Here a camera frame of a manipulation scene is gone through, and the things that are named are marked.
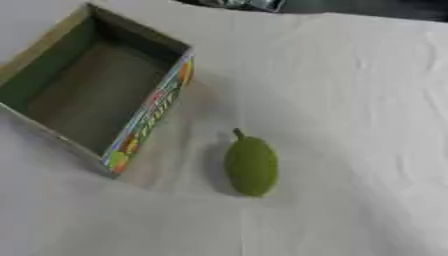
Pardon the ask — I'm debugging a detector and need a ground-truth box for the open cardboard box green inside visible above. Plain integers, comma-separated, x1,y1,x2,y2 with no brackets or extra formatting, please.
0,2,196,180

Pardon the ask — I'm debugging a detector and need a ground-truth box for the green oval toy fruit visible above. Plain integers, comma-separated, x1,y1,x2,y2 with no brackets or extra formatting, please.
222,127,280,198

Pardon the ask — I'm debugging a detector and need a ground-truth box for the crumpled silver foil bag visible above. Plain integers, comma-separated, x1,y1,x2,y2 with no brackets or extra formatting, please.
183,0,289,14

